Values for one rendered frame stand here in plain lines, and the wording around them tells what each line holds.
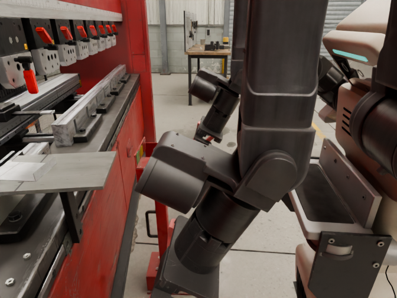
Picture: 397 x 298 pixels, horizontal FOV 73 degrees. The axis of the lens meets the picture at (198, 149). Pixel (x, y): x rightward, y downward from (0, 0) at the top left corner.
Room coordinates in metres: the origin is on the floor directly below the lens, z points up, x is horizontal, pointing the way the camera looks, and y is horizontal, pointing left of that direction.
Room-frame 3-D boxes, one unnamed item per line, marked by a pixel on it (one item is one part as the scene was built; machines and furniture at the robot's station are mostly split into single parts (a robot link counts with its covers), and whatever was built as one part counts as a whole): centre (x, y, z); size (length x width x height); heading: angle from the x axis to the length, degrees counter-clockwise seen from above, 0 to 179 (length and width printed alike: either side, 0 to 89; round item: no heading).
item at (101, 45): (1.73, 0.62, 1.26); 0.15 x 0.09 x 0.17; 6
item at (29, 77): (0.72, 0.45, 1.20); 0.04 x 0.02 x 0.10; 96
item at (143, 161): (1.07, 0.18, 0.75); 0.20 x 0.16 x 0.18; 179
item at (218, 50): (5.45, -0.23, 0.75); 1.80 x 0.75 x 1.50; 175
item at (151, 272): (1.07, 0.15, 0.06); 0.25 x 0.20 x 0.12; 89
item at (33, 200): (0.61, 0.45, 0.89); 0.30 x 0.05 x 0.03; 6
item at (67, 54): (1.13, 0.56, 1.26); 0.15 x 0.09 x 0.17; 6
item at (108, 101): (1.56, 0.55, 0.89); 0.30 x 0.05 x 0.03; 6
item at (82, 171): (0.58, 0.35, 1.00); 0.26 x 0.18 x 0.01; 96
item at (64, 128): (1.81, 0.64, 0.92); 1.67 x 0.06 x 0.10; 6
